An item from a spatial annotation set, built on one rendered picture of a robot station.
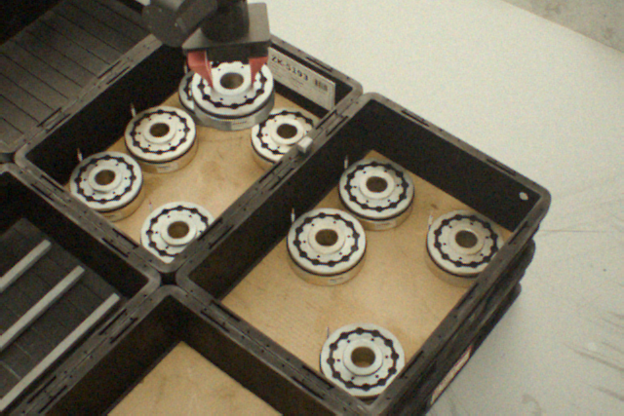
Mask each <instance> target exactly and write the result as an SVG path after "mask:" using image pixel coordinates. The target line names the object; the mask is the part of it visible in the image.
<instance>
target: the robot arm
mask: <svg viewBox="0 0 624 416"><path fill-rule="evenodd" d="M142 18H143V21H144V23H145V25H146V26H147V28H148V29H149V31H150V32H151V33H152V34H153V35H154V36H155V37H156V38H157V39H158V40H160V41H161V42H162V43H164V44H166V45H168V46H172V47H180V46H182V49H183V54H184V55H185V56H187V57H188V65H189V68H190V69H191V70H193V71H194V72H195V73H197V74H198V75H199V76H201V77H202V78H203V79H204V80H205V81H206V82H207V84H208V85H209V86H211V88H213V87H214V79H213V72H212V65H211V62H216V61H227V60H237V59H247V58H248V59H249V67H250V77H251V84H254V82H255V79H256V76H257V74H258V71H259V70H260V69H261V68H262V66H263V65H264V64H265V63H266V61H267V60H268V48H269V47H271V46H272V40H271V31H270V23H269V15H268V7H267V4H266V3H264V2H256V3H248V0H150V3H148V4H147V5H146V6H145V7H144V9H143V10H142Z"/></svg>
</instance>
